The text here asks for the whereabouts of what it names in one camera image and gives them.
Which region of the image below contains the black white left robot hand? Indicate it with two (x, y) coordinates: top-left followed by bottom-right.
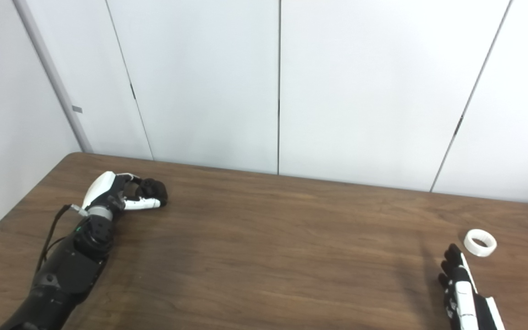
(82, 171), (162, 214)

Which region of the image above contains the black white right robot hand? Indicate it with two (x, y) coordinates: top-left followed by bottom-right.
(438, 244), (506, 330)

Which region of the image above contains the white plastic ring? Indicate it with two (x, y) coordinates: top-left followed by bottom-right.
(464, 229), (497, 258)

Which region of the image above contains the round black part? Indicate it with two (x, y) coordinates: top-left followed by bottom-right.
(136, 178), (168, 207)

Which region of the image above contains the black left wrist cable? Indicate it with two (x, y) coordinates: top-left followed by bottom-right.
(35, 204), (88, 273)

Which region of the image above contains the grey wall corner trim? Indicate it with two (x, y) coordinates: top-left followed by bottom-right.
(13, 0), (94, 154)

